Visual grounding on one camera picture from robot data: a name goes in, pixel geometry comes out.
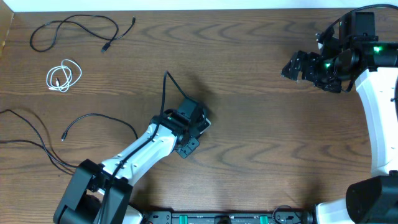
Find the white back board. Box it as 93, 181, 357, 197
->
4, 0, 397, 12

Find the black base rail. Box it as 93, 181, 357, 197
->
141, 207, 317, 224

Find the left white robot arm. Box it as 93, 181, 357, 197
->
53, 112, 211, 223

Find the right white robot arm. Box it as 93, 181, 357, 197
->
281, 42, 397, 223

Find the cardboard side panel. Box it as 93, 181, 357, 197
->
0, 0, 14, 55

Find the white usb cable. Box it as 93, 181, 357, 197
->
46, 58, 83, 93

